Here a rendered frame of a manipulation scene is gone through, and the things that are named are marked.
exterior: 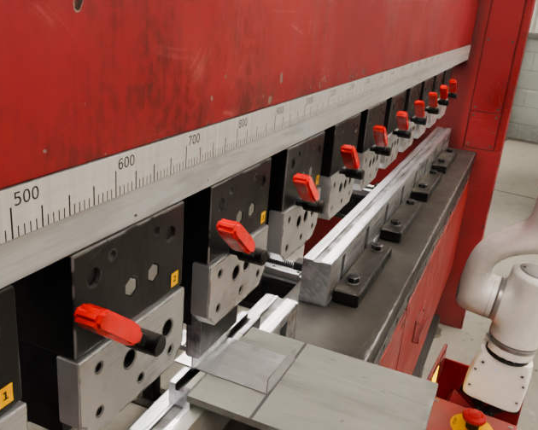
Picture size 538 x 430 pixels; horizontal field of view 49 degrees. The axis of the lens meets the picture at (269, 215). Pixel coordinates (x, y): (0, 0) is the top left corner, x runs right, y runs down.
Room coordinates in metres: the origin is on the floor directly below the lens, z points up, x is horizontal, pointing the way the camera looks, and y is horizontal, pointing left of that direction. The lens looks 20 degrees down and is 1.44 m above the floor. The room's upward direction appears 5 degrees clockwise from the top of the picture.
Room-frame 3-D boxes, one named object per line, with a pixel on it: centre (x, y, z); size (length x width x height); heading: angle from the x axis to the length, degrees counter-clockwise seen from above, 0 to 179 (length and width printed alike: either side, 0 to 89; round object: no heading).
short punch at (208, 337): (0.67, 0.06, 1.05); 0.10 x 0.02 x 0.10; 158
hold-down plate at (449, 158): (2.32, -0.68, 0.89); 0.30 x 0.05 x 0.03; 158
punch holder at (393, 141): (1.38, -0.24, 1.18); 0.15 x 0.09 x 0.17; 158
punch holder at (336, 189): (1.01, -0.08, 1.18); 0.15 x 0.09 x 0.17; 158
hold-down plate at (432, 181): (1.95, -0.52, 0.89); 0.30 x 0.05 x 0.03; 158
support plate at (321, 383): (0.61, -0.08, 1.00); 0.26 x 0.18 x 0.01; 68
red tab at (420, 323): (1.56, -0.48, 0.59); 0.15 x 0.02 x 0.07; 158
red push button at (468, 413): (0.84, -0.38, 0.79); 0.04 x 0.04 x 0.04
